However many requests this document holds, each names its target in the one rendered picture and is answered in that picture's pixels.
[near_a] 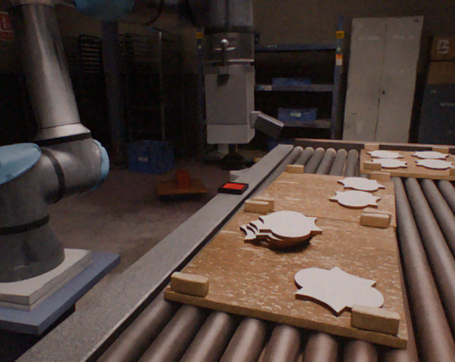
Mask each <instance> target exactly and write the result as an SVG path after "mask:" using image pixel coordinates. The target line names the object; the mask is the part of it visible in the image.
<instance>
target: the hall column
mask: <svg viewBox="0 0 455 362"><path fill-rule="evenodd" d="M101 26H102V36H103V53H104V57H105V75H106V88H107V98H108V118H109V119H110V130H111V137H112V141H113V148H112V155H113V164H111V165H110V163H109V169H110V170H124V169H127V168H128V159H127V144H126V133H125V121H124V108H123V86H122V73H121V51H120V50H119V37H118V22H105V21H101Z"/></svg>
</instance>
